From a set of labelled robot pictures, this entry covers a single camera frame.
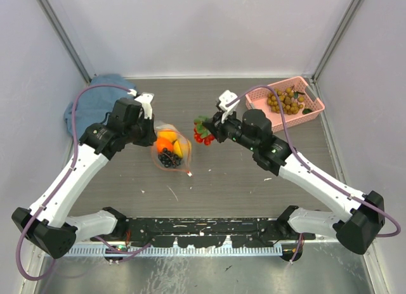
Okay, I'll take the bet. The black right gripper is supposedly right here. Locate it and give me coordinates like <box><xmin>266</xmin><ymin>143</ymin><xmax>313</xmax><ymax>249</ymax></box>
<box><xmin>203</xmin><ymin>106</ymin><xmax>258</xmax><ymax>152</ymax></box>

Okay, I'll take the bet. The orange persimmon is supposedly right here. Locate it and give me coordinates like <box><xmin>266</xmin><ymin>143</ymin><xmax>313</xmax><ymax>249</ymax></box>
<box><xmin>156</xmin><ymin>138</ymin><xmax>173</xmax><ymax>153</ymax></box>

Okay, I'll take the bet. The yellow round fruit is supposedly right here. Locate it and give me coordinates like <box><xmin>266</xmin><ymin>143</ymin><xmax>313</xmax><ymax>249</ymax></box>
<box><xmin>173</xmin><ymin>139</ymin><xmax>192</xmax><ymax>158</ymax></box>

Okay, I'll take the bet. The orange-yellow peach fruit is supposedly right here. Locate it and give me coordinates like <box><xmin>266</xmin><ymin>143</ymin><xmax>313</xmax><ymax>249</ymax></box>
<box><xmin>158</xmin><ymin>130</ymin><xmax>178</xmax><ymax>143</ymax></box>

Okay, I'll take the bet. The clear zip top bag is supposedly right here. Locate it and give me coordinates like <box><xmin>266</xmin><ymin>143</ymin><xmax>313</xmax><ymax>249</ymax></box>
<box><xmin>151</xmin><ymin>121</ymin><xmax>193</xmax><ymax>177</ymax></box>

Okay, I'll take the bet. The dark grape bunch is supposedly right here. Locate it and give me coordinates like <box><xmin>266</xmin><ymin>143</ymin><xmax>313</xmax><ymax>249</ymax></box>
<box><xmin>158</xmin><ymin>148</ymin><xmax>182</xmax><ymax>169</ymax></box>

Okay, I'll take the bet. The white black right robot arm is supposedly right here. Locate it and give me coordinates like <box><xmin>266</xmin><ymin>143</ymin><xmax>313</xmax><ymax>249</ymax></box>
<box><xmin>203</xmin><ymin>110</ymin><xmax>385</xmax><ymax>255</ymax></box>

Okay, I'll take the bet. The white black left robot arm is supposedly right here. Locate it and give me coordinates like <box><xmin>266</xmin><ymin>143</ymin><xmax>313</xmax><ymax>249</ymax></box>
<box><xmin>12</xmin><ymin>93</ymin><xmax>157</xmax><ymax>259</ymax></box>

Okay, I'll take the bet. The brown longan bunch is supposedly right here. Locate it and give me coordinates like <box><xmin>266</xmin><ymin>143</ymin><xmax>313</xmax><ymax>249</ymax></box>
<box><xmin>266</xmin><ymin>87</ymin><xmax>305</xmax><ymax>115</ymax></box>

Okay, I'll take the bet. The pink perforated plastic basket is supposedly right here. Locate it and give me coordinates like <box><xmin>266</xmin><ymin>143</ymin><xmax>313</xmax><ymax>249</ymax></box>
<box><xmin>246</xmin><ymin>76</ymin><xmax>325</xmax><ymax>132</ymax></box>

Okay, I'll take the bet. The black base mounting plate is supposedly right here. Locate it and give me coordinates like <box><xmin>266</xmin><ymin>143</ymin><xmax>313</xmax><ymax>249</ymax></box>
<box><xmin>101</xmin><ymin>217</ymin><xmax>299</xmax><ymax>248</ymax></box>

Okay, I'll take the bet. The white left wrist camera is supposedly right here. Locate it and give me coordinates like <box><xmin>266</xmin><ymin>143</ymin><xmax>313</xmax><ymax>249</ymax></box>
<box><xmin>127</xmin><ymin>89</ymin><xmax>154</xmax><ymax>120</ymax></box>

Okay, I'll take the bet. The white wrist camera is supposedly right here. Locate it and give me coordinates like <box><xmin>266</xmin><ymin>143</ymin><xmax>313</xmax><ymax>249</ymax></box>
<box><xmin>127</xmin><ymin>89</ymin><xmax>154</xmax><ymax>120</ymax></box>
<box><xmin>218</xmin><ymin>90</ymin><xmax>240</xmax><ymax>124</ymax></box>

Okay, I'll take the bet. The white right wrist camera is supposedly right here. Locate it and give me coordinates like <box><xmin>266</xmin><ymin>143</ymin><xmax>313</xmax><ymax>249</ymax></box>
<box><xmin>218</xmin><ymin>90</ymin><xmax>240</xmax><ymax>124</ymax></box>

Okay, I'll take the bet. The aluminium frame post left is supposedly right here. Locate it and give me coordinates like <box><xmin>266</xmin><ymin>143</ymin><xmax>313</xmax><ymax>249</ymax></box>
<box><xmin>36</xmin><ymin>0</ymin><xmax>92</xmax><ymax>84</ymax></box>

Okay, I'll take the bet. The aluminium frame post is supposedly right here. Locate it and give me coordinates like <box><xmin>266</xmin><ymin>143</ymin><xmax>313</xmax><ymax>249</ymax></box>
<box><xmin>311</xmin><ymin>0</ymin><xmax>364</xmax><ymax>82</ymax></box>
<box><xmin>36</xmin><ymin>0</ymin><xmax>92</xmax><ymax>84</ymax></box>

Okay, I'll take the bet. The white slotted cable duct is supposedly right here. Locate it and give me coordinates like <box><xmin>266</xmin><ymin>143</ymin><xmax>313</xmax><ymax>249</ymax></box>
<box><xmin>65</xmin><ymin>243</ymin><xmax>283</xmax><ymax>257</ymax></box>

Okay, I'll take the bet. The aluminium frame post right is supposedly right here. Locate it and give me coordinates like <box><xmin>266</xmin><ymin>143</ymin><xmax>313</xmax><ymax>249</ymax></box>
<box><xmin>311</xmin><ymin>0</ymin><xmax>364</xmax><ymax>82</ymax></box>

